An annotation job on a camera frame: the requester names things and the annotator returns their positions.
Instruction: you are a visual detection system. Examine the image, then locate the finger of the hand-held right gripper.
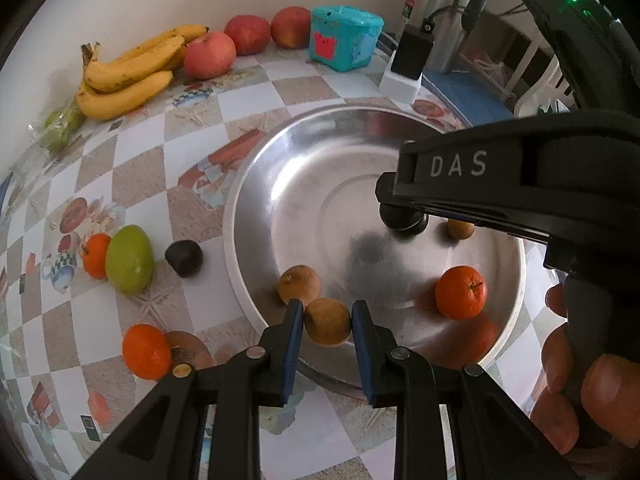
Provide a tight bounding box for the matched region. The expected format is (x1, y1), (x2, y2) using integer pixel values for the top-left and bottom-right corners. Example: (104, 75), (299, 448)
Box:
(374, 172), (551, 247)

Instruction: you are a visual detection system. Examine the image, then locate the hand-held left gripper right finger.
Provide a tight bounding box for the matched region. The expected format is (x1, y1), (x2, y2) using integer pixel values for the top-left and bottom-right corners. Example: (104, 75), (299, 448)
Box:
(350, 299), (581, 480)

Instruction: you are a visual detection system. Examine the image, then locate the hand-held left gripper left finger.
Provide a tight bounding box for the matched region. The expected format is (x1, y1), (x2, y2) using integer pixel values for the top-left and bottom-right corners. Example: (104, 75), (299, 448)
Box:
(72, 299), (306, 480)

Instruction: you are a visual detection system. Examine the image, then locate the dark round fruit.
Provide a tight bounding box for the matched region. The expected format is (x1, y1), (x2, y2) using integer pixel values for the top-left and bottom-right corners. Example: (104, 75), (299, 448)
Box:
(379, 202), (430, 235)
(165, 240), (204, 278)

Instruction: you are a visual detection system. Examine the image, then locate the brown longan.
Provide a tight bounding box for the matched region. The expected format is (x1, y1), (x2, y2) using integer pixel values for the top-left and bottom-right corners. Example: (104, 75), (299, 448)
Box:
(446, 217), (476, 241)
(277, 265), (322, 307)
(304, 298), (352, 347)

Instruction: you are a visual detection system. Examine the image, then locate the stainless steel bowl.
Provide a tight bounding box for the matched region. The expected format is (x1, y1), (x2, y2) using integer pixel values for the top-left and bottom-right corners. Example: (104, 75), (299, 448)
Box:
(222, 106), (528, 401)

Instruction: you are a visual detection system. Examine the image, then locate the small orange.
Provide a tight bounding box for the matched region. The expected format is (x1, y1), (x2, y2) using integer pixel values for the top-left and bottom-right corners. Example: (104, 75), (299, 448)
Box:
(81, 233), (112, 280)
(435, 265), (488, 321)
(122, 324), (172, 381)

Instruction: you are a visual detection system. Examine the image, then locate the green oval fruit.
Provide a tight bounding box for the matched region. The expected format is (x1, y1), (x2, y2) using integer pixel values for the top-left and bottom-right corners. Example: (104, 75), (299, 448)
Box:
(105, 225), (155, 295)

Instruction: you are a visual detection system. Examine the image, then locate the person's right hand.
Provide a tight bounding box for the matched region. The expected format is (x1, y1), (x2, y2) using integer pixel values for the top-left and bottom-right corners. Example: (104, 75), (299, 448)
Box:
(529, 282), (640, 456)

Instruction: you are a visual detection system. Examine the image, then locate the white chair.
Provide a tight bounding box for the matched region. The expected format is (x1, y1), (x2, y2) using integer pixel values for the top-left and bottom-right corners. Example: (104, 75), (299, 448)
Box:
(512, 45), (576, 118)

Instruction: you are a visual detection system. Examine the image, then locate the white charging dock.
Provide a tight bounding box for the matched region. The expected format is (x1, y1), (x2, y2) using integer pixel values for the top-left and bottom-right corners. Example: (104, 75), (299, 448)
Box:
(378, 52), (423, 103)

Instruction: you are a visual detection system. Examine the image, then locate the black power bank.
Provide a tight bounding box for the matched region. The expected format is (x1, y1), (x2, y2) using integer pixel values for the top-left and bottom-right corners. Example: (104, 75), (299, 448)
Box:
(391, 24), (435, 81)

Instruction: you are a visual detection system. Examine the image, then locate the teal plastic box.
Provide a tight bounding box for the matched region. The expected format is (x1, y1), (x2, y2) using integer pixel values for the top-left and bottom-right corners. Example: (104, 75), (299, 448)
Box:
(307, 5), (386, 73)

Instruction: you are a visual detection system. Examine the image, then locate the stainless steel kettle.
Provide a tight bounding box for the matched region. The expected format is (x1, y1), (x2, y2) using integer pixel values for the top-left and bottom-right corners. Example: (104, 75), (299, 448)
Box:
(400, 0), (493, 73)

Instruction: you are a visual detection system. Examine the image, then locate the pink red apple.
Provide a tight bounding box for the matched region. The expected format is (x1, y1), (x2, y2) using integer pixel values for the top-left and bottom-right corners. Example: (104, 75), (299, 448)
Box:
(182, 31), (237, 80)

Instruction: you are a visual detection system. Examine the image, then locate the yellow banana bunch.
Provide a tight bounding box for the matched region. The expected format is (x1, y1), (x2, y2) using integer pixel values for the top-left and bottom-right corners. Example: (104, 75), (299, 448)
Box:
(75, 24), (210, 122)

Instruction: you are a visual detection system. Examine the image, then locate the clear bag of green fruit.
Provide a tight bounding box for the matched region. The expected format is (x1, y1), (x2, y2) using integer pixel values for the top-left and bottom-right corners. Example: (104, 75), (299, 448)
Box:
(30, 102), (88, 156)

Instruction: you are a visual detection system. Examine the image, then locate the black cable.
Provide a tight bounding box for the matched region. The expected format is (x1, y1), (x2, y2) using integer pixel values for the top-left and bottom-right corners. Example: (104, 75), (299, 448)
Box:
(422, 0), (531, 31)

